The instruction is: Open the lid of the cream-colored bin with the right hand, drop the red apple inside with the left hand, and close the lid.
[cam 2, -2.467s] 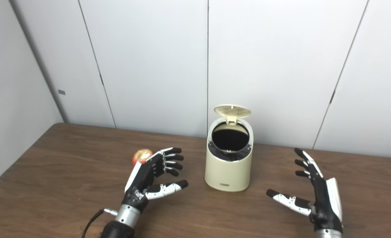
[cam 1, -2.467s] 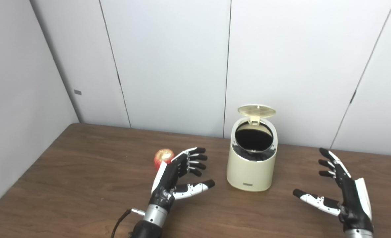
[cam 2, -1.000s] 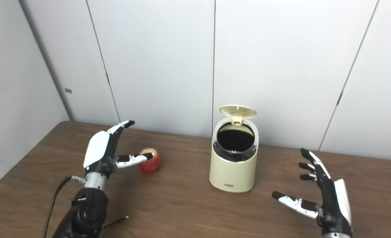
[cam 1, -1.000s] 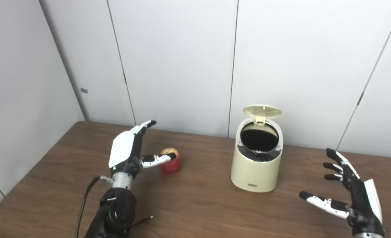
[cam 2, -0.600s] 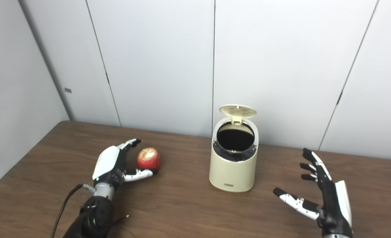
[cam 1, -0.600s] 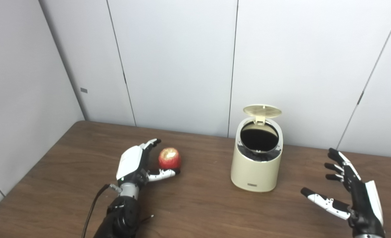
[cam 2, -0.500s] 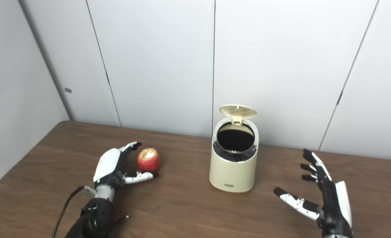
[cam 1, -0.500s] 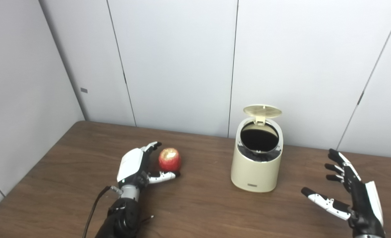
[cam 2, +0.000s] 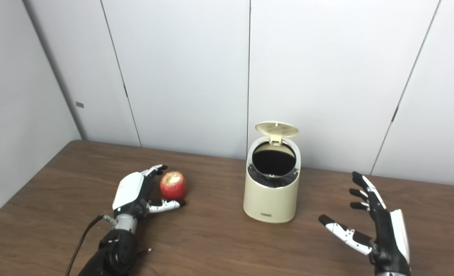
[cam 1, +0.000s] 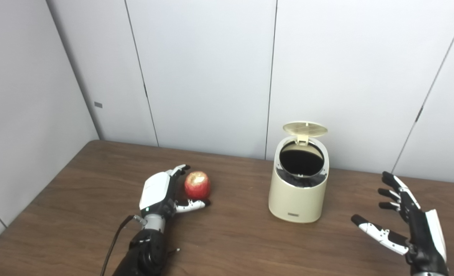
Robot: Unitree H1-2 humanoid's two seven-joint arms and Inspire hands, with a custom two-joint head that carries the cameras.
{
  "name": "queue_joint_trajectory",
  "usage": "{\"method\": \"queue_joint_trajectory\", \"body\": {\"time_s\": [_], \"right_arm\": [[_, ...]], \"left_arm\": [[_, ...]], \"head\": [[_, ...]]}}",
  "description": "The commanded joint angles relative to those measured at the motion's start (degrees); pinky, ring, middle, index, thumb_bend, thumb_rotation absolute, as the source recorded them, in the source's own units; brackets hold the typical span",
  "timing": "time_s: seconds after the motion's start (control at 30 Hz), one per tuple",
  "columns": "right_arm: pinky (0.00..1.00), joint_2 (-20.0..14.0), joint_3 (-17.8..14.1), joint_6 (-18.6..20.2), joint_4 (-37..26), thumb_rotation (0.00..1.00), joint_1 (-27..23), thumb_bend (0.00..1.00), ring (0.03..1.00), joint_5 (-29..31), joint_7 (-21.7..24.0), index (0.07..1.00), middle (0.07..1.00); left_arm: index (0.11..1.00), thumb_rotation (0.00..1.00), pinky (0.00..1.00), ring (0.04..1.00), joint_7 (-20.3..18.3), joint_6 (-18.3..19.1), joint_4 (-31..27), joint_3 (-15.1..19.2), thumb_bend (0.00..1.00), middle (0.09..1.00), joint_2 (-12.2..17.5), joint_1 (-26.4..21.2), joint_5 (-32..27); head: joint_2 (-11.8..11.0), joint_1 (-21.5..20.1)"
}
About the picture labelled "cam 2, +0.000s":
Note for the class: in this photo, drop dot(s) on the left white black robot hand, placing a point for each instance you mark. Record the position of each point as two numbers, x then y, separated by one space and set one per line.
129 189

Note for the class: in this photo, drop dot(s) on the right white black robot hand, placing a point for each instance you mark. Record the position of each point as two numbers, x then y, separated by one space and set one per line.
388 237

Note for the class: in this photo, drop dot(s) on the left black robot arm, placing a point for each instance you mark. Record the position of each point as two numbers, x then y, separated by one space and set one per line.
114 253

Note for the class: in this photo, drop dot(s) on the cream-colored bin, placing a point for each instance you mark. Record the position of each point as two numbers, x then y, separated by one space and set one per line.
271 203

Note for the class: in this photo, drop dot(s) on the red apple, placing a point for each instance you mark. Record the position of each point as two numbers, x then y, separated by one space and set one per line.
172 186

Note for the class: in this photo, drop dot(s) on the round cream bin lid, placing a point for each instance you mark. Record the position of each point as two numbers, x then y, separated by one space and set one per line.
277 129

